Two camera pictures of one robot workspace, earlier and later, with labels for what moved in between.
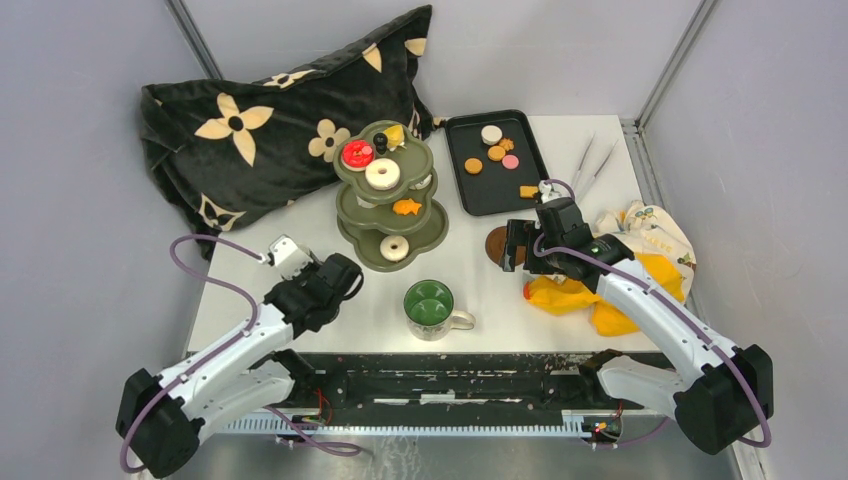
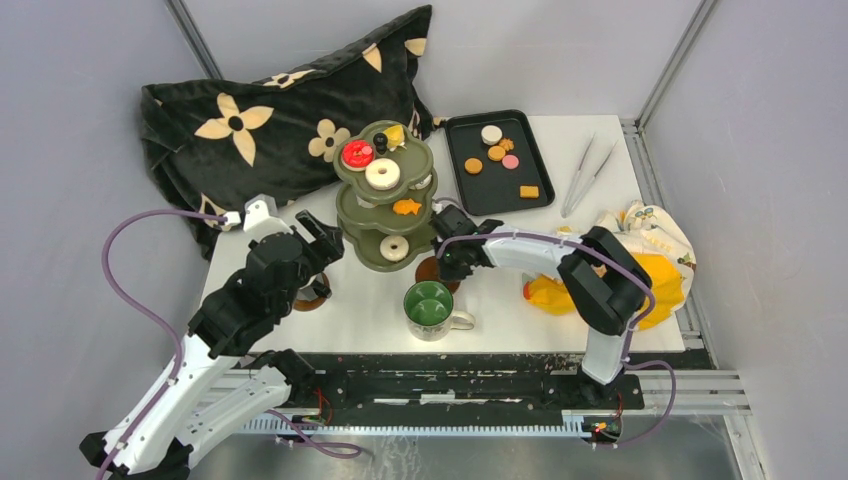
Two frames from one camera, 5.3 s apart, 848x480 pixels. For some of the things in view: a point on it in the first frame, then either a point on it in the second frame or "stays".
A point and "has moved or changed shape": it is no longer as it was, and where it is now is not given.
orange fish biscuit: (404, 206) stays
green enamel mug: (429, 310) stays
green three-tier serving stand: (386, 202) stays
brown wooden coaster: (496, 243) has moved or changed shape
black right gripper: (525, 230) to (454, 274)
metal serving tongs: (600, 168) stays
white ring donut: (379, 181) stays
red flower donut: (356, 154) stays
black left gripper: (315, 269) to (328, 245)
